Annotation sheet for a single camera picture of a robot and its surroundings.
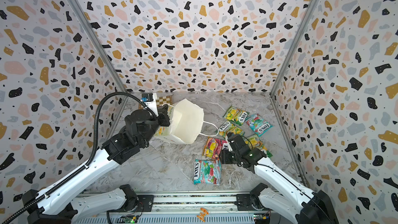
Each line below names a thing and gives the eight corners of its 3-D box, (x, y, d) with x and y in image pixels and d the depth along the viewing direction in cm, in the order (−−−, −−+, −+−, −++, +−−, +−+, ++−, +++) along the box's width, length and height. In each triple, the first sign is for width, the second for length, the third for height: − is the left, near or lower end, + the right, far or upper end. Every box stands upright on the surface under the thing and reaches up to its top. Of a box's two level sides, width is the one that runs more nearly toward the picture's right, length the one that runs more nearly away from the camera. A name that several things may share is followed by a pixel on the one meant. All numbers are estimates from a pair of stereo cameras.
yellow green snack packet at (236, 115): (224, 119, 109) (224, 115, 106) (231, 108, 116) (232, 104, 112) (240, 127, 105) (241, 123, 102) (247, 116, 111) (248, 112, 108)
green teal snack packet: (258, 137, 100) (260, 134, 97) (243, 121, 108) (244, 117, 105) (271, 129, 104) (273, 126, 101) (255, 114, 112) (257, 110, 109)
